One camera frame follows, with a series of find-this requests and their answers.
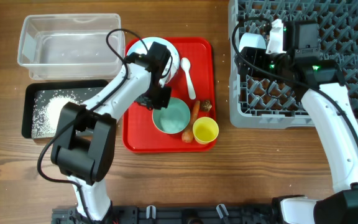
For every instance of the pile of white rice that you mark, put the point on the pile of white rice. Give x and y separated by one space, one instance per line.
46 111

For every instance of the red serving tray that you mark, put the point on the red serving tray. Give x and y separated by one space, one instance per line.
139 133

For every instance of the clear plastic bin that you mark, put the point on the clear plastic bin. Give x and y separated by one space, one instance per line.
71 46

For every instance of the grey dishwasher rack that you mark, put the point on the grey dishwasher rack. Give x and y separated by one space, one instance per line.
257 103

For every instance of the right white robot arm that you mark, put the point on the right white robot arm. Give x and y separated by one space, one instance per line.
320 87

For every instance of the black waste tray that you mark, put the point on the black waste tray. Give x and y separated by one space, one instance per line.
85 89

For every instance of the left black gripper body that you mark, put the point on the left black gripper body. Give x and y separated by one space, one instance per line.
158 97

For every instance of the white plastic spoon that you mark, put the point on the white plastic spoon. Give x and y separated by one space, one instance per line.
185 66

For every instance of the orange carrot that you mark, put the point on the orange carrot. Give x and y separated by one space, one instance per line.
187 135

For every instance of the mint green bowl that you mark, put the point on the mint green bowl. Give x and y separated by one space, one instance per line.
174 118

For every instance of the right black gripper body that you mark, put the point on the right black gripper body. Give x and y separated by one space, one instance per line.
271 63

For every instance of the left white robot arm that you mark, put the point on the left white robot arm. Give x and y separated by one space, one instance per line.
83 146

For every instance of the brown mushroom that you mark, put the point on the brown mushroom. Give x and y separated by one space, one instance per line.
205 106

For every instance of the light blue bowl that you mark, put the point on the light blue bowl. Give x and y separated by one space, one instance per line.
250 40

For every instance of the yellow plastic cup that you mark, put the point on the yellow plastic cup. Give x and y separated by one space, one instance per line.
205 130

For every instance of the large light blue plate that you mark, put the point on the large light blue plate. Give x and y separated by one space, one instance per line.
172 65

